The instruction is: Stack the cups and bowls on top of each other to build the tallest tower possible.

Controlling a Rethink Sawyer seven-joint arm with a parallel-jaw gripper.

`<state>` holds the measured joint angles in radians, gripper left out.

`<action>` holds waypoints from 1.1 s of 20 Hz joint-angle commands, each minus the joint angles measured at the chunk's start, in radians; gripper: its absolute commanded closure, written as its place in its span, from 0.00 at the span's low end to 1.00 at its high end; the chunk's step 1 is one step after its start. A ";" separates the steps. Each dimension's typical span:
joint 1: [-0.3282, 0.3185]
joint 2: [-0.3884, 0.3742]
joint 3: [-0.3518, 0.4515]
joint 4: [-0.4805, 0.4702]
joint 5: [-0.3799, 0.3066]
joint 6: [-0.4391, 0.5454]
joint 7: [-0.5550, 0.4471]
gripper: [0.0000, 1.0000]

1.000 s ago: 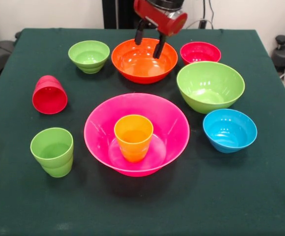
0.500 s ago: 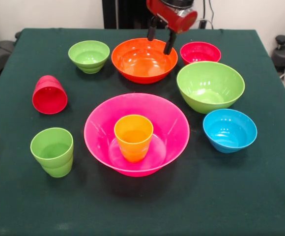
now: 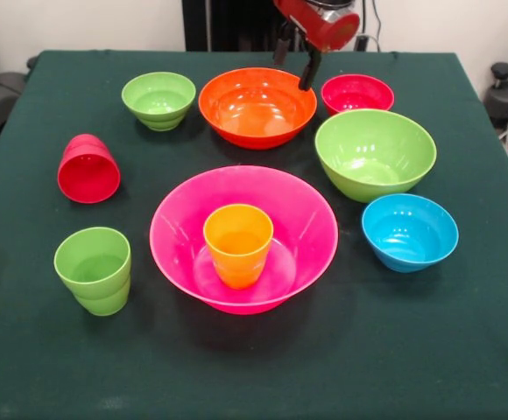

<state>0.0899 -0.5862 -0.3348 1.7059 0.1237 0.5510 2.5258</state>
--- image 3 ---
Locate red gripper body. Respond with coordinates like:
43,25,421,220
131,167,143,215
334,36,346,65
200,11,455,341
273,0,362,54

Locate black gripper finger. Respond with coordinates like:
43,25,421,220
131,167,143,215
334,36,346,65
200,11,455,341
272,24,292,67
298,49,324,93

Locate orange cup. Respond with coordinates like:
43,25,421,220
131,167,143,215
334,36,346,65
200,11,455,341
202,204,275,291

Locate large pink bowl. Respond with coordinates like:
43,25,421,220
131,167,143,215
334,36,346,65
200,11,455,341
149,164,340,316

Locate red cup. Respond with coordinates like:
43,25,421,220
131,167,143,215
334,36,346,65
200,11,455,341
57,133,122,205

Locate small red bowl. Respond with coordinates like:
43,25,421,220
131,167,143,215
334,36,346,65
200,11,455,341
321,73,396,116

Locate large orange bowl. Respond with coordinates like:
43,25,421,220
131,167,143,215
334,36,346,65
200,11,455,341
198,67,318,151

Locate large green bowl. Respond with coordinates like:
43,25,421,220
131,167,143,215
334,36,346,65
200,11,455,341
314,108,438,204

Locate small green bowl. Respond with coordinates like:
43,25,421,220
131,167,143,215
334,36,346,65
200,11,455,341
121,71,197,132

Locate small blue bowl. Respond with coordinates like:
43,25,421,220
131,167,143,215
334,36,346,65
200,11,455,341
360,192,460,274

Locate black office chair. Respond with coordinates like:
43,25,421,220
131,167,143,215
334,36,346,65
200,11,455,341
0,30,40,141

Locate dark green tablecloth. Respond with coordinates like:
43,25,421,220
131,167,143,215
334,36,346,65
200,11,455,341
0,49,508,420

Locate green cup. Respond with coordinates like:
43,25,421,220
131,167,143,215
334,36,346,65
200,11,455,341
53,227,132,318

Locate black wall cable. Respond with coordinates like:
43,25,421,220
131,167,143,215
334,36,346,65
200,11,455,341
370,0,385,39

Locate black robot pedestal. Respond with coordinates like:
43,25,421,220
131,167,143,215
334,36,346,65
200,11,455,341
182,0,321,53

